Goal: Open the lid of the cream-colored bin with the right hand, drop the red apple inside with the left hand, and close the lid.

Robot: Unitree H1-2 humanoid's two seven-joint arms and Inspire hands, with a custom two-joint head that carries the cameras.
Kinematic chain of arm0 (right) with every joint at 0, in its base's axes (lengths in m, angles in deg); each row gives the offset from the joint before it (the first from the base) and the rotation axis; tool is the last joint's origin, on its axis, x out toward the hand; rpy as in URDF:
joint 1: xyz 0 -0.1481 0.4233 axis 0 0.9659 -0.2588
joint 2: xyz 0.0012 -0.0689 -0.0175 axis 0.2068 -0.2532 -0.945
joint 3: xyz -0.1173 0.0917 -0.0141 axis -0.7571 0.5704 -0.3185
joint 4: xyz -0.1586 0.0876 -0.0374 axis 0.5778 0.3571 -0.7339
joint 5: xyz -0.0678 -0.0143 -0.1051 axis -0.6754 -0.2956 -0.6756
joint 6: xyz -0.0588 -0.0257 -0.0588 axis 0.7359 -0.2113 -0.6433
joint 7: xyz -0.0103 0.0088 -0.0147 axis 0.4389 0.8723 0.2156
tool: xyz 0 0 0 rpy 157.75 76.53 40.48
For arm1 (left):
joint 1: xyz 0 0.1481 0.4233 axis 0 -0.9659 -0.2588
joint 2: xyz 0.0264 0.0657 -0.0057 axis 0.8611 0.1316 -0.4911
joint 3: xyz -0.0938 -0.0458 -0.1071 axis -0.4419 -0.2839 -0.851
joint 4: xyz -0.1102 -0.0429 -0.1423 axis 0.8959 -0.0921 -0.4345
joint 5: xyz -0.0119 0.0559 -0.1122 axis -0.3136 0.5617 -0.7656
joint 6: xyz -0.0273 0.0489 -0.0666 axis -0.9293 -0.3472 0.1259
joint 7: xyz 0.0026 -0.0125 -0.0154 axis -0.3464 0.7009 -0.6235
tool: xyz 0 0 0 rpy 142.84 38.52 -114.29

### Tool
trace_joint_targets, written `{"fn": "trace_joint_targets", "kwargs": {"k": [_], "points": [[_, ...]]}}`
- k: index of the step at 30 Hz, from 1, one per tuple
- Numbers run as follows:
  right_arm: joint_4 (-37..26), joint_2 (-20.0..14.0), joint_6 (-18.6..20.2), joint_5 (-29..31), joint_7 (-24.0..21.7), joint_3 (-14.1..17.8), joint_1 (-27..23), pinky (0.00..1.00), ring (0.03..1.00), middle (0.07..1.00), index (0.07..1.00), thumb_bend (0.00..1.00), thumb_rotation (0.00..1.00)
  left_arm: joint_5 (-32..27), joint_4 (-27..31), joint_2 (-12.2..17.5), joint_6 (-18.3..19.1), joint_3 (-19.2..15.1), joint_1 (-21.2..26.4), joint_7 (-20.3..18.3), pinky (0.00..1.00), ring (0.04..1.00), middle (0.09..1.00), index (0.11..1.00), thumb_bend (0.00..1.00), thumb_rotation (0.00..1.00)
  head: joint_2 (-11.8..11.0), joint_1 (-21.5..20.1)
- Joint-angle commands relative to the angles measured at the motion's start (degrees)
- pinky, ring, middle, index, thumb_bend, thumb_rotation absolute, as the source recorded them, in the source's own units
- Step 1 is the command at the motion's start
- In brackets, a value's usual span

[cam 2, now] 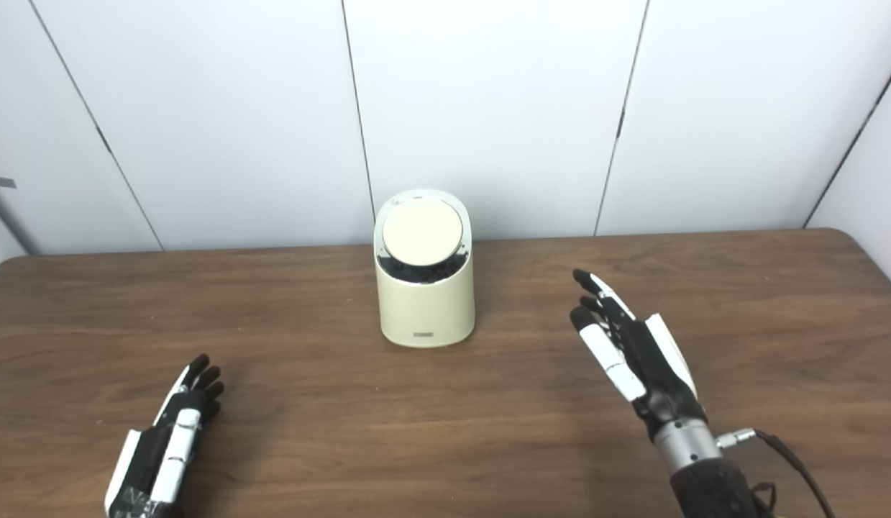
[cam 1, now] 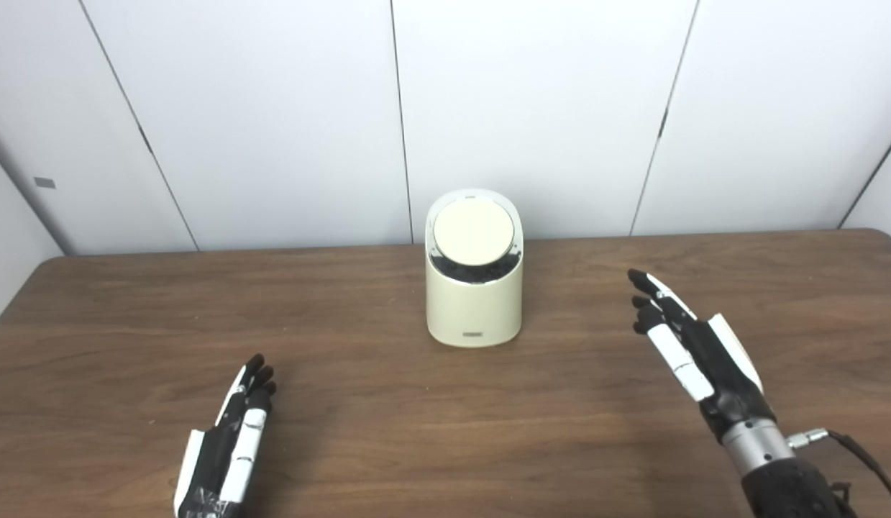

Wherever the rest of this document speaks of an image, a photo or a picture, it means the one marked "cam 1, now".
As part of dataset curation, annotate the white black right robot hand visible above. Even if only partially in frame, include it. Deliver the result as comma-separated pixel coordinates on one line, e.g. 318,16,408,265
627,269,777,441

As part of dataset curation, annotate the cream-colored bin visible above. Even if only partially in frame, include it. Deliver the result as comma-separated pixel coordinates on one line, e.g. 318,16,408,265
425,188,524,348

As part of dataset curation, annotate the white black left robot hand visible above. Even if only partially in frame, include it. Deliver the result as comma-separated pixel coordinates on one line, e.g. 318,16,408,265
173,353,278,518

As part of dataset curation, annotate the round cream bin lid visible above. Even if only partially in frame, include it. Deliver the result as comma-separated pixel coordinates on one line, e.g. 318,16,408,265
434,198,515,265

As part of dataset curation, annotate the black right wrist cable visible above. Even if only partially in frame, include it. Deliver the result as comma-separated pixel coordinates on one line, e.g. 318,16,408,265
788,427,891,515

